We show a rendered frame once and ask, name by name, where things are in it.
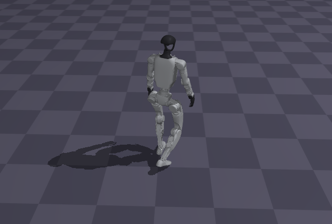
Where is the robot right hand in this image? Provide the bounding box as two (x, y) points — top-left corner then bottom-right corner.
(188, 95), (195, 107)

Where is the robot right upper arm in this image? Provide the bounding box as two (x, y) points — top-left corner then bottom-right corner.
(175, 59), (188, 86)

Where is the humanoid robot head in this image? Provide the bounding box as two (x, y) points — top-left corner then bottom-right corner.
(160, 35), (176, 59)

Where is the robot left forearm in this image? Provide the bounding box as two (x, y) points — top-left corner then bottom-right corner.
(146, 76), (154, 90)

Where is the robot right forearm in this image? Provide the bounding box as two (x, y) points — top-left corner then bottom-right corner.
(184, 78), (194, 97)

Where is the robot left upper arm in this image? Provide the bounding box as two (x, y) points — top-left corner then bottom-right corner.
(147, 54), (157, 78)

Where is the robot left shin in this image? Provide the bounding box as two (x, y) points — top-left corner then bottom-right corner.
(155, 115), (164, 148)

